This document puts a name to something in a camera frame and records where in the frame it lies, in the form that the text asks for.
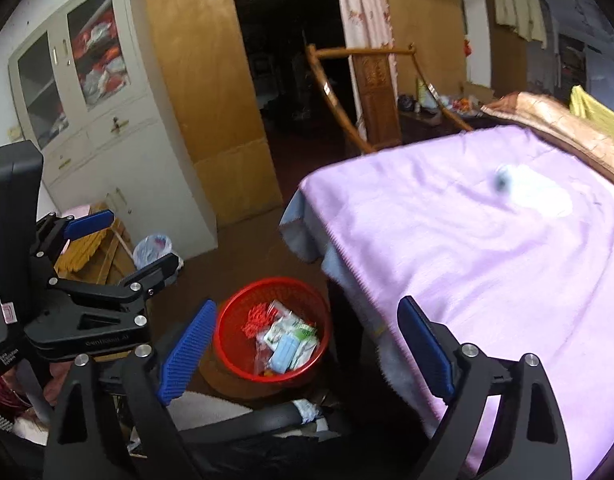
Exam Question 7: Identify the wooden armchair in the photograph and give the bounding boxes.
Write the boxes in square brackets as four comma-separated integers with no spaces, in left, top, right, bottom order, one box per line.
[306,44,473,155]

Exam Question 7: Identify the blue face mask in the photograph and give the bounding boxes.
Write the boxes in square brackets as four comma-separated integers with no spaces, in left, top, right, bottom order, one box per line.
[269,334,299,374]

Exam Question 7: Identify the white plastic bag on floor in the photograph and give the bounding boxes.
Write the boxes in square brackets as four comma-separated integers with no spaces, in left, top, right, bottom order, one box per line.
[132,233,185,270]

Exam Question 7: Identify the red plastic waste basket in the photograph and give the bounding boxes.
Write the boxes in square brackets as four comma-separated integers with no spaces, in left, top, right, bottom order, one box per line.
[214,276,332,388]

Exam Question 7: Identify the green white snack packet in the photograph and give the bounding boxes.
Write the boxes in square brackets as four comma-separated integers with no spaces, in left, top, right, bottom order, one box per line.
[263,313,320,374]

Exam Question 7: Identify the grey glass door cabinet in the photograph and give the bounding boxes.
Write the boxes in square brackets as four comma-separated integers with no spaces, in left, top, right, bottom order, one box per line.
[8,0,218,259]

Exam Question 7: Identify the yellow cloth covered chair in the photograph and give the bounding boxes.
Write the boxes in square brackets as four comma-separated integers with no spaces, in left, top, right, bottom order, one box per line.
[570,84,614,139]

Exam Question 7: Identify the brown gold pillow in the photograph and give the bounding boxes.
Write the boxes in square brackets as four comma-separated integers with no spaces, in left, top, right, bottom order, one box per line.
[481,92,614,185]

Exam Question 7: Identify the pink floral curtain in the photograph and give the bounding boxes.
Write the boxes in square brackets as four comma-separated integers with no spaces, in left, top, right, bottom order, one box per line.
[335,0,399,126]

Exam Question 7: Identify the red foam fruit net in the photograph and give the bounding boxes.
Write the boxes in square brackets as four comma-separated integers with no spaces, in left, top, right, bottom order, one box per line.
[242,304,279,339]

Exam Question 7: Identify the hanging beige jacket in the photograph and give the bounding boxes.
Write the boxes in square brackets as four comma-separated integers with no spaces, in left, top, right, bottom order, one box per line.
[495,0,548,50]

